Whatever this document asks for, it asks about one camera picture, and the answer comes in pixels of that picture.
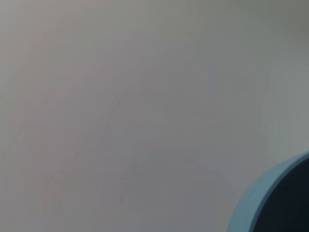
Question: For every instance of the blue bowl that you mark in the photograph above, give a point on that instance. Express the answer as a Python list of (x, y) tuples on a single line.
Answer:
[(251, 203)]

